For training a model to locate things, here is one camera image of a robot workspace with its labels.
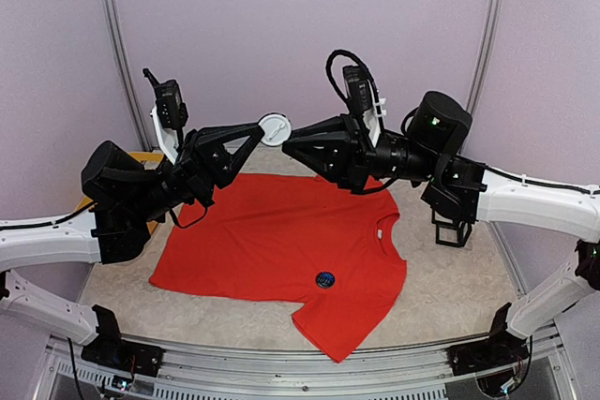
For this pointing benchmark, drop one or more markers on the aluminium frame post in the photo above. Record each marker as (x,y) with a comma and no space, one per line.
(119,52)
(493,12)

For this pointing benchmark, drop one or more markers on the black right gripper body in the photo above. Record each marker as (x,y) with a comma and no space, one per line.
(364,155)

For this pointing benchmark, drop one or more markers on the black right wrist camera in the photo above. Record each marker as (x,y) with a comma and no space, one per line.
(362,95)

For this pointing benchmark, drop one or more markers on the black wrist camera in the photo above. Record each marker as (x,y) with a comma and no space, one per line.
(169,115)
(362,95)

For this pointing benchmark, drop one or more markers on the aluminium front rail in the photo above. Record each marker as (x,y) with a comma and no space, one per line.
(426,371)

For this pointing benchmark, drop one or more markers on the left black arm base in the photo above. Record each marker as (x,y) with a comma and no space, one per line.
(110,349)

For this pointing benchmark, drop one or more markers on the left aluminium frame post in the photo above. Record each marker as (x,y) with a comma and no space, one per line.
(119,52)

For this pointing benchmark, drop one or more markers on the white round brooch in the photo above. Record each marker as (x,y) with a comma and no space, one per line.
(325,280)

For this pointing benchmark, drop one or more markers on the blue brooch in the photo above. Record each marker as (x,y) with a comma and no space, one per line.
(277,128)

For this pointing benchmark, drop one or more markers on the right aluminium frame post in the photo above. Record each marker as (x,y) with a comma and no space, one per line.
(493,12)

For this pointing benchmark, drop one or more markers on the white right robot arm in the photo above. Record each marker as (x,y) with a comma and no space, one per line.
(425,152)

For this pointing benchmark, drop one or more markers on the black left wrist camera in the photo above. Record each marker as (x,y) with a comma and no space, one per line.
(169,115)

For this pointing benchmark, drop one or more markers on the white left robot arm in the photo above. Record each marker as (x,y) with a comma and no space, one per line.
(73,237)

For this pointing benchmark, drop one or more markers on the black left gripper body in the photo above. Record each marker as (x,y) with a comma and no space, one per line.
(193,171)

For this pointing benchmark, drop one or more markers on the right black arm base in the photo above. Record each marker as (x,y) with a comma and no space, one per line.
(498,348)

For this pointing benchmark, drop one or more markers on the front black display box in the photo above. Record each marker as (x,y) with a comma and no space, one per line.
(451,233)

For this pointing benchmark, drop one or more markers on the red t-shirt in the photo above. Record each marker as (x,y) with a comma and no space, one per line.
(267,237)

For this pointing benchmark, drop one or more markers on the yellow plastic basket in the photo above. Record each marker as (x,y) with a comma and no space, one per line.
(140,161)

